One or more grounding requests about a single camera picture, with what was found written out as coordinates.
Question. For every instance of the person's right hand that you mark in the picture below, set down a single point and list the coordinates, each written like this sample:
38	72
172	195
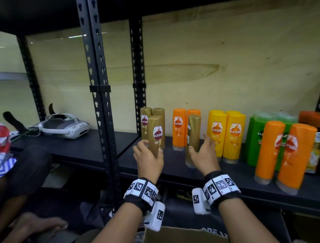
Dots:
206	160

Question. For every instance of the yellow-cased smartphone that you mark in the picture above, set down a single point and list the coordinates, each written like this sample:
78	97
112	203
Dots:
183	195

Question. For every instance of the right wristband with marker tags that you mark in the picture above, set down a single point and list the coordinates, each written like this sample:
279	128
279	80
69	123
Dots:
221	186

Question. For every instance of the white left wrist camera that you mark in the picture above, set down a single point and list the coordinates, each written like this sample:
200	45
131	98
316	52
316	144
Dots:
155	216

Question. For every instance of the person's left hand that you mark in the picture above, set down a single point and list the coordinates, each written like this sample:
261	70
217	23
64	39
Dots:
148	165

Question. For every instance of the left wristband with marker tags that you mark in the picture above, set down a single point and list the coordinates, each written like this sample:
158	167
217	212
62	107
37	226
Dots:
141	192

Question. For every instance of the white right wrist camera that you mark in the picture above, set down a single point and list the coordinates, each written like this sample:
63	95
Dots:
200	201

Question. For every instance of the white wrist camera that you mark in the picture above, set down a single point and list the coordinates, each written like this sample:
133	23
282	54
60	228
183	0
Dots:
155	216
200	201

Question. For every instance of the white plastic device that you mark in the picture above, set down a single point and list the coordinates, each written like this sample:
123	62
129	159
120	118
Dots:
70	130

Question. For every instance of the black printed bag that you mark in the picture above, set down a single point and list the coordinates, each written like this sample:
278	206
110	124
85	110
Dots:
180	215

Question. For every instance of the person's left forearm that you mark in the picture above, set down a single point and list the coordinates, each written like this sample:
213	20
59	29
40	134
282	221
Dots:
117	227

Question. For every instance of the person's dark trousers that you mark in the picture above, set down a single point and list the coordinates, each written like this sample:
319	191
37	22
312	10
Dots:
87	237

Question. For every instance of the wristband with marker tags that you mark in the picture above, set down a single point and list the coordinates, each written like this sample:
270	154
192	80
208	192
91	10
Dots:
221	186
141	192

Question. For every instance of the brown cardboard box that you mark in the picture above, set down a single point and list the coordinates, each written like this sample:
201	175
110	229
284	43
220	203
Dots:
180	236

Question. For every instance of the white metal rack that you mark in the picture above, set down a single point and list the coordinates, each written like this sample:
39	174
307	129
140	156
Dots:
12	76

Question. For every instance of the black orange-capped shampoo bottle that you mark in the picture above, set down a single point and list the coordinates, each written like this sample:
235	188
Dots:
310	117

